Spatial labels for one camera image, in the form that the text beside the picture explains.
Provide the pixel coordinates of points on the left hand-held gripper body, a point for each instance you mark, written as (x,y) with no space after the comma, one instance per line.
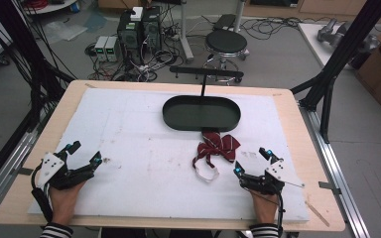
(51,170)

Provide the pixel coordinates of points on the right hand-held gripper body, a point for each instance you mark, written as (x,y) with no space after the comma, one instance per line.
(266,183)

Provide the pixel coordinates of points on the burgundy striped bow tie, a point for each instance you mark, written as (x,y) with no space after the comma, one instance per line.
(223,147)

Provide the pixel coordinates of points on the black oval tray stand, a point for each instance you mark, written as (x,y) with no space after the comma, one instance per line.
(201,114)

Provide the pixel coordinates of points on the person's right hand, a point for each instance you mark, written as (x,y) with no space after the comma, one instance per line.
(264,206)

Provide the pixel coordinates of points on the person's left hand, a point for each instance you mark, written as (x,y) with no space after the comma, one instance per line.
(64,201)

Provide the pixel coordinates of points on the grey tape strip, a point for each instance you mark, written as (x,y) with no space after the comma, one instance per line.
(329,187)
(25,171)

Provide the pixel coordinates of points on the person's striped right sleeve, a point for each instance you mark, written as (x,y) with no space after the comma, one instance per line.
(264,231)

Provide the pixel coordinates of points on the person's striped sleeve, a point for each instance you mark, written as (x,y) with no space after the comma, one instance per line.
(56,231)
(264,231)

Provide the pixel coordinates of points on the white foam mat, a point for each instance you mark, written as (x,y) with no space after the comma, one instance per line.
(145,185)

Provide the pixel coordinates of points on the thin wooden stick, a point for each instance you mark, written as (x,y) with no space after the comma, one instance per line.
(317,213)

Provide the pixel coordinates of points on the person's striped left sleeve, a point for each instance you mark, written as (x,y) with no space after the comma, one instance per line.
(56,231)

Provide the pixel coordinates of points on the person's dark trousers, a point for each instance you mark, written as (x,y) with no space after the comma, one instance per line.
(155,233)

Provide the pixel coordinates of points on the white power supply unit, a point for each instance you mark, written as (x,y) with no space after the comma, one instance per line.
(101,48)
(113,49)

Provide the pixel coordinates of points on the clear plastic sheet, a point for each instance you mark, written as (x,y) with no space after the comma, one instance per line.
(64,30)

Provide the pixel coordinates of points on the black round stool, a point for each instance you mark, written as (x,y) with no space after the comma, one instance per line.
(226,43)

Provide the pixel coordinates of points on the white side table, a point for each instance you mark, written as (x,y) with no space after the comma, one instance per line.
(312,39)

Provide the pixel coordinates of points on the black computer tower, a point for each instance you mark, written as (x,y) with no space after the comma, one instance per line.
(152,29)
(130,34)

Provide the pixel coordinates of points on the grey robot device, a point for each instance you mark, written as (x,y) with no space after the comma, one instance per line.
(329,31)

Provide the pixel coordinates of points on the black flat case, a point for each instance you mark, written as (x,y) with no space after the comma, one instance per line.
(225,22)

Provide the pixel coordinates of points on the round white table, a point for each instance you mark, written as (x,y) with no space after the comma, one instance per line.
(51,7)

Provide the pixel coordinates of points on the white desk leg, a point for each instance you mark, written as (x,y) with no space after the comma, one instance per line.
(186,33)
(239,13)

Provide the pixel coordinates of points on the white box on computer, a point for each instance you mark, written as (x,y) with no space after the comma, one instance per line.
(136,14)

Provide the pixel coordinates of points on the aluminium rail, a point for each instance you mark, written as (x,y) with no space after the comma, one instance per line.
(337,172)
(6,165)

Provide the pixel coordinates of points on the black metal frame stand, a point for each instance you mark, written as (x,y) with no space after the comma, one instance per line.
(347,46)

